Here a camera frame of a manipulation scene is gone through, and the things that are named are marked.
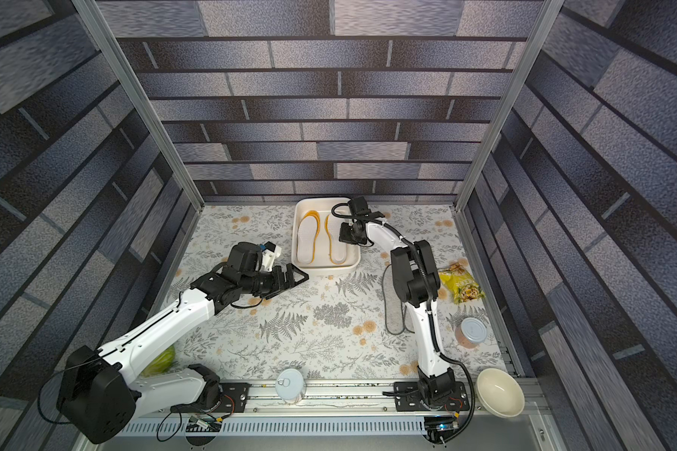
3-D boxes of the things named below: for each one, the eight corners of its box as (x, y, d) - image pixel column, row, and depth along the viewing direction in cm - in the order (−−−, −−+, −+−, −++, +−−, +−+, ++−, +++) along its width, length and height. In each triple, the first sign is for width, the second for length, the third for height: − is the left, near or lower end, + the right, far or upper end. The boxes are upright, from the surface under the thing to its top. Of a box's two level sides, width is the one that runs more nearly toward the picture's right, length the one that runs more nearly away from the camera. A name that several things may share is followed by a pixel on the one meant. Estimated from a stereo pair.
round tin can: (458, 348, 84) (465, 342, 79) (451, 324, 89) (458, 317, 84) (482, 348, 84) (490, 342, 79) (474, 324, 89) (482, 317, 84)
